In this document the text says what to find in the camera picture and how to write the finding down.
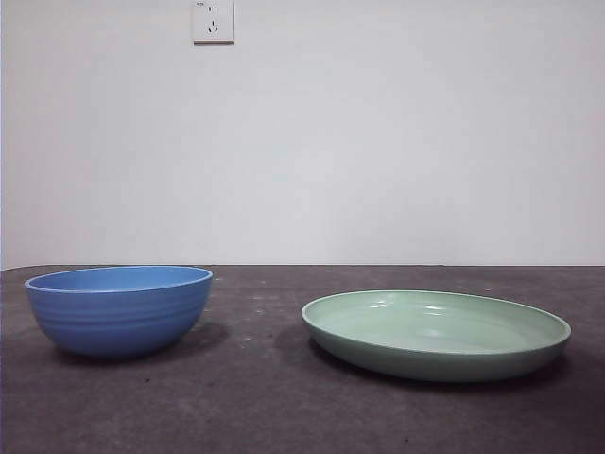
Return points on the blue ribbed bowl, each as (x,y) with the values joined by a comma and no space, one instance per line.
(118,321)

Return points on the green round plate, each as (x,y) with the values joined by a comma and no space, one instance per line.
(425,359)

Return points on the white wall socket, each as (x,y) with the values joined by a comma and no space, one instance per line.
(213,21)

